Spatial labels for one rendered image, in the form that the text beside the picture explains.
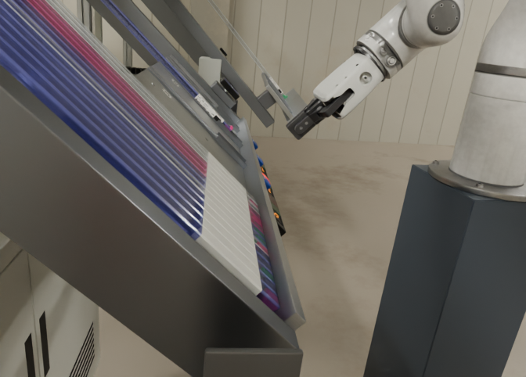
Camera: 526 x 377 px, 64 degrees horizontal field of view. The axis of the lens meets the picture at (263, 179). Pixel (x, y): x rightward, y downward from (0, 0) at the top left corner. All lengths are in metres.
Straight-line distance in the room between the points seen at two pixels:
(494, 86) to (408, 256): 0.34
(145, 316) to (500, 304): 0.71
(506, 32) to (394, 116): 3.61
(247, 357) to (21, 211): 0.14
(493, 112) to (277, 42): 3.16
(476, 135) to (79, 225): 0.65
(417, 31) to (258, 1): 3.16
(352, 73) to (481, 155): 0.26
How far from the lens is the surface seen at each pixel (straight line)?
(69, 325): 0.94
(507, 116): 0.76
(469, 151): 0.78
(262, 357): 0.23
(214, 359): 0.23
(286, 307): 0.30
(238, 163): 0.61
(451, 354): 0.89
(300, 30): 3.86
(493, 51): 0.77
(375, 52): 0.71
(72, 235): 0.25
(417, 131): 4.52
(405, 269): 0.89
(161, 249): 0.24
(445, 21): 0.66
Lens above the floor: 0.91
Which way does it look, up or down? 19 degrees down
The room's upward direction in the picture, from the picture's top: 6 degrees clockwise
